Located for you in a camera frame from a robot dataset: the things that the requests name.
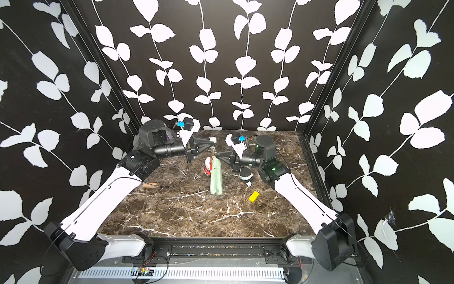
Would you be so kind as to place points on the yellow block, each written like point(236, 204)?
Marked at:
point(254, 196)

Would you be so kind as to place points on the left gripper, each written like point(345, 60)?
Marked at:
point(198, 143)

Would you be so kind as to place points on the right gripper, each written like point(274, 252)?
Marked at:
point(234, 160)

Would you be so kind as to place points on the red white charm keychain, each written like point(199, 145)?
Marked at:
point(208, 165)

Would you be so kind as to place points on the small circuit board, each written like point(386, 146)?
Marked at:
point(145, 272)

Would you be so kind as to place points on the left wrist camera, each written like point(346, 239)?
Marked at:
point(189, 126)

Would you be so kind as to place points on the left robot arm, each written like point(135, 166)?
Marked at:
point(77, 237)

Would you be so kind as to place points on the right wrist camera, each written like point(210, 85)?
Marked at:
point(238, 142)

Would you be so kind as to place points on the green corduroy bag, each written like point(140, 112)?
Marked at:
point(216, 177)

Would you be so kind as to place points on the small wooden block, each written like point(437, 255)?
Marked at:
point(149, 185)

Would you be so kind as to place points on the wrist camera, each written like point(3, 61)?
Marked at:
point(189, 126)
point(238, 142)

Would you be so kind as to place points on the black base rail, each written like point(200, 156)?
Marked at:
point(283, 252)

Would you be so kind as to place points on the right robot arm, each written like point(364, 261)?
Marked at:
point(334, 238)

